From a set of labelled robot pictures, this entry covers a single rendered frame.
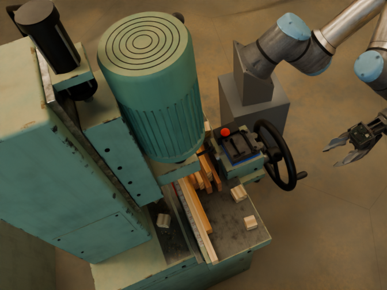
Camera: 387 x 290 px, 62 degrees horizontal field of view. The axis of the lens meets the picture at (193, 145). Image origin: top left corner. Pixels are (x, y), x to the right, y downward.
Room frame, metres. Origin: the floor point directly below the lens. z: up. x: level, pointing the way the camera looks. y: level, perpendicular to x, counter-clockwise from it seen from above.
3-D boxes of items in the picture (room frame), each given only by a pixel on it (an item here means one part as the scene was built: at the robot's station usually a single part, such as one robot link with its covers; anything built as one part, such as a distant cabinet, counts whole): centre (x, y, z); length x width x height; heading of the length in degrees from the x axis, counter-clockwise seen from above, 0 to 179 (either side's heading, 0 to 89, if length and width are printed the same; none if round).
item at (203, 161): (0.53, -0.01, 0.94); 0.17 x 0.02 x 0.07; 11
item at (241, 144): (0.52, -0.14, 0.99); 0.13 x 0.11 x 0.06; 11
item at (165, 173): (0.46, 0.07, 1.03); 0.14 x 0.07 x 0.09; 101
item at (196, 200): (0.57, 0.07, 0.92); 0.60 x 0.02 x 0.04; 11
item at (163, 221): (0.37, 0.16, 0.82); 0.04 x 0.04 x 0.04; 70
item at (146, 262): (0.44, 0.17, 0.76); 0.57 x 0.45 x 0.09; 101
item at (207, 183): (0.52, 0.00, 0.93); 0.24 x 0.02 x 0.05; 11
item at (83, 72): (0.44, 0.19, 1.54); 0.08 x 0.08 x 0.17; 11
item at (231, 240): (0.50, -0.05, 0.87); 0.61 x 0.30 x 0.06; 11
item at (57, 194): (0.41, 0.33, 1.16); 0.22 x 0.22 x 0.72; 11
